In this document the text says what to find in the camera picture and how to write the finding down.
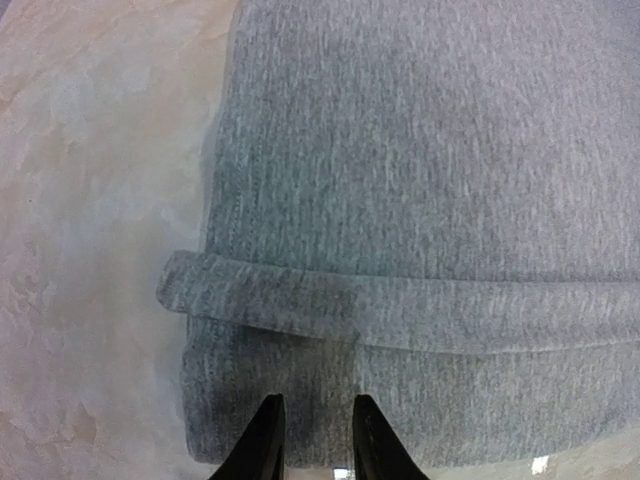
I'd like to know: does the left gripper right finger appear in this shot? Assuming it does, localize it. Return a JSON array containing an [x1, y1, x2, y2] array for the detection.
[[352, 395, 428, 480]]

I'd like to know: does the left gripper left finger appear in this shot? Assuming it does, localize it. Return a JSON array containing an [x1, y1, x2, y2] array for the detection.
[[210, 394, 286, 480]]

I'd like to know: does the grey tank top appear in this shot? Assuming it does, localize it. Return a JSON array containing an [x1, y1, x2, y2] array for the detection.
[[157, 1, 639, 468]]

